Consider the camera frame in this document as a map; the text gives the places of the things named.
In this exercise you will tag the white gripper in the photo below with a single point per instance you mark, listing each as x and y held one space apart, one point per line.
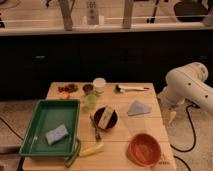
170 114

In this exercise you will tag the blue-grey towel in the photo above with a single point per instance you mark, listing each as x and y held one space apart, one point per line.
138 108

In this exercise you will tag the red bowl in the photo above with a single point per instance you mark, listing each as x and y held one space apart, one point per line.
144 150

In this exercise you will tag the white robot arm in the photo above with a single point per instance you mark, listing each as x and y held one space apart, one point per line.
185 83

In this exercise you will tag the cream block in bowl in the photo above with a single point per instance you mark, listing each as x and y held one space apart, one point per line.
105 118

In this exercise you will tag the dark brown bowl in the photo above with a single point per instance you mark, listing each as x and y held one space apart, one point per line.
112 121

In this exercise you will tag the white cup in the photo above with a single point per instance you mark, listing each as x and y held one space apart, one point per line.
99 84

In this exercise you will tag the green translucent cup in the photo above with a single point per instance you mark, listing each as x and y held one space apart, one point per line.
90 101

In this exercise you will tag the small dark cup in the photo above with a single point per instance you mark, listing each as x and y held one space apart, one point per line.
88 88

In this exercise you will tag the dark red food pieces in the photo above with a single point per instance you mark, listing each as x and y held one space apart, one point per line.
68 88

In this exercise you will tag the small orange object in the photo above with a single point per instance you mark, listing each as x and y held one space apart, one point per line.
64 95

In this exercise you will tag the green plastic tray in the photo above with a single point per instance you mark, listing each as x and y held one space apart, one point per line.
47 116

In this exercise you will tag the blue sponge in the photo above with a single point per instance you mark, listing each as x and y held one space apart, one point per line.
56 134

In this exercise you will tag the white remote on shelf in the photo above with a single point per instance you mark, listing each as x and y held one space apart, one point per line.
92 12

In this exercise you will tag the white handled brush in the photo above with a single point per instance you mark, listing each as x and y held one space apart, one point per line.
122 88

